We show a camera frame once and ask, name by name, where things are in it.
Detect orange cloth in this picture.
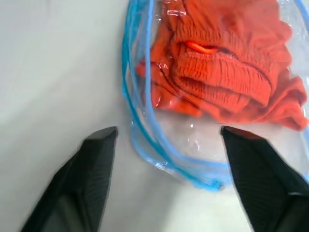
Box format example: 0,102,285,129
135,0,309,132

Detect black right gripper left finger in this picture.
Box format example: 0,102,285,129
19,126,119,232

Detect clear blue-trimmed plastic pouch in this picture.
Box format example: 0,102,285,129
120,0,309,193

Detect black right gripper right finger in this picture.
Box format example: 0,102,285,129
221,125,309,232

